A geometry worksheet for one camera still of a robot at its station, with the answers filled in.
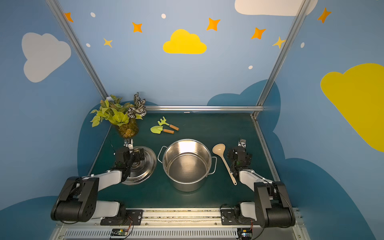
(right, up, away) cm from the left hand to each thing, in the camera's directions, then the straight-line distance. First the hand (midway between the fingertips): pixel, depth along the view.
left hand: (135, 148), depth 93 cm
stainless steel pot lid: (+5, -14, -2) cm, 15 cm away
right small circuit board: (+63, -39, -21) cm, 77 cm away
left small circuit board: (+1, -38, -21) cm, 44 cm away
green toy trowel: (+11, +11, +18) cm, 24 cm away
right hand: (+68, -1, -1) cm, 68 cm away
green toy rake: (+13, +18, +23) cm, 32 cm away
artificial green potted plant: (-9, +20, +2) cm, 22 cm away
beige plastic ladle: (+54, -2, +5) cm, 55 cm away
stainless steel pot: (+34, -9, 0) cm, 35 cm away
